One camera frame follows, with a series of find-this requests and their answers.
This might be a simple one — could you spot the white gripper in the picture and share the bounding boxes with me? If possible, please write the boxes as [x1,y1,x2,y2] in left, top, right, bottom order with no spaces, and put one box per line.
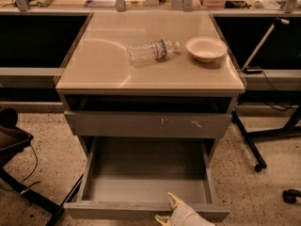
[155,192,215,226]

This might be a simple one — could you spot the grey drawer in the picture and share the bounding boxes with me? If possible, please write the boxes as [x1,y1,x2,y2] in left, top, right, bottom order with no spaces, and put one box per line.
[64,111,230,138]
[65,137,230,222]

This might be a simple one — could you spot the grey top drawer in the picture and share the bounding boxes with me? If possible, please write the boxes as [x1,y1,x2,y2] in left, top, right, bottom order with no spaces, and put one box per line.
[64,111,230,138]

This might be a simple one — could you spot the grey drawer cabinet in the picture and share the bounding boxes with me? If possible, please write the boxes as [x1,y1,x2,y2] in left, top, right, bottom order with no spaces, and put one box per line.
[56,10,246,153]

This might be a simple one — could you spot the black caster wheel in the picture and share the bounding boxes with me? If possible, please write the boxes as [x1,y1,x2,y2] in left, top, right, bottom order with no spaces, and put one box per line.
[282,189,301,204]

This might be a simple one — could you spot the black stand right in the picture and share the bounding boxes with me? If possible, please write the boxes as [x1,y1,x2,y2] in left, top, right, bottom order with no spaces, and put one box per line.
[231,106,301,172]

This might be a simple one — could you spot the black stand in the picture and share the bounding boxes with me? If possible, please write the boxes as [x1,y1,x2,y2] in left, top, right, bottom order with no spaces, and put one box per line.
[0,107,83,226]
[231,106,301,172]

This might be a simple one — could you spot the clear plastic water bottle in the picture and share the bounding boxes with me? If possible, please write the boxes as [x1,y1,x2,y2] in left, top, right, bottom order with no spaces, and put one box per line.
[127,39,180,64]

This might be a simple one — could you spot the white rod with black base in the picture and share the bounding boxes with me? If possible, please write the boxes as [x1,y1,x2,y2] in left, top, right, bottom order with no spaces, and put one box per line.
[241,17,290,74]

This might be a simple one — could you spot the white bowl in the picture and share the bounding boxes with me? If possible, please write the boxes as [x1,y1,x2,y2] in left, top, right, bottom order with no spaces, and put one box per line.
[186,37,228,63]

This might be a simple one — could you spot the black stand left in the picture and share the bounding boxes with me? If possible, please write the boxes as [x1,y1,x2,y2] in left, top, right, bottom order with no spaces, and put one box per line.
[0,107,83,226]

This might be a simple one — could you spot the black cable left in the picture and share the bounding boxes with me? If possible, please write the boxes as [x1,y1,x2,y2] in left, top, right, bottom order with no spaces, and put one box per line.
[0,144,41,192]

